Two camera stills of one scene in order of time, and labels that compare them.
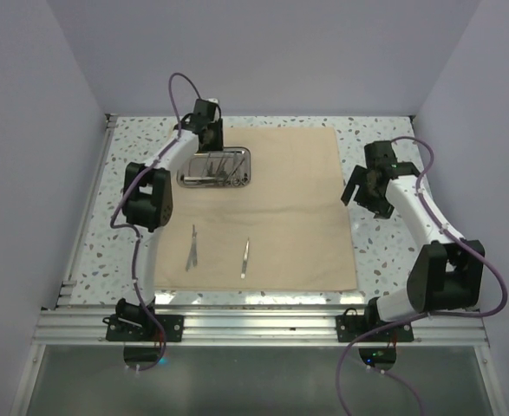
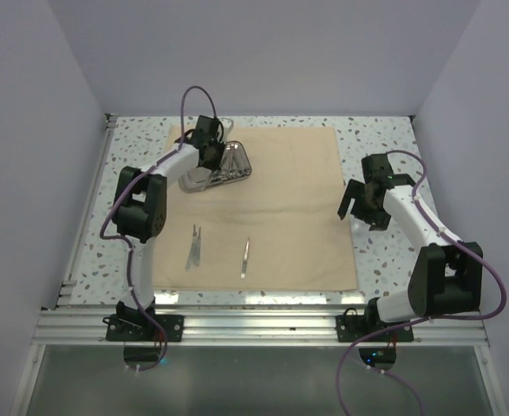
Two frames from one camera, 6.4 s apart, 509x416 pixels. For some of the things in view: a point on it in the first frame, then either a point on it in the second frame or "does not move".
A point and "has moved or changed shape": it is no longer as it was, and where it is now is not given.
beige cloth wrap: [289, 229] does not move
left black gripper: [218, 144] to [215, 165]
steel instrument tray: [231, 167] has moved or changed shape
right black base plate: [349, 326] does not move
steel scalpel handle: [192, 258] does not move
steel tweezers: [244, 260] does not move
